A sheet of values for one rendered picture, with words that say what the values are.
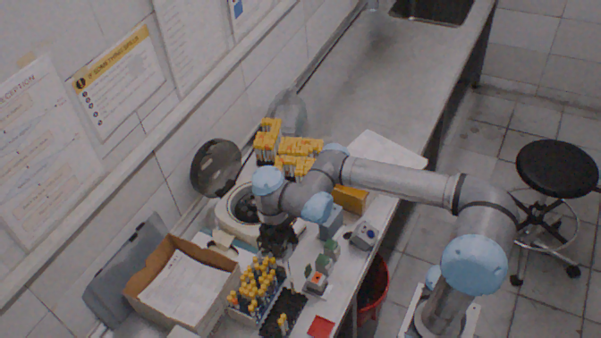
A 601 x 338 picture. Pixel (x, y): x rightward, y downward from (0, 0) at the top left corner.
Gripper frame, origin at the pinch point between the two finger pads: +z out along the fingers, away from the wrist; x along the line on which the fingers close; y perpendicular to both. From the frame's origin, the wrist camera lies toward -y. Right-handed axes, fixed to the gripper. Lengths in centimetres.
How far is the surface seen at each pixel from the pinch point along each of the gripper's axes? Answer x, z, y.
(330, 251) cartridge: 5.3, 20.8, -17.3
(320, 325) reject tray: 11.9, 25.9, 5.5
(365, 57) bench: -27, 26, -132
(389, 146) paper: 5, 25, -75
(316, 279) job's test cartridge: 6.0, 18.6, -4.8
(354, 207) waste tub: 5.1, 22.1, -38.9
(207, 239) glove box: -35.5, 19.2, -4.1
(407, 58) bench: -7, 26, -138
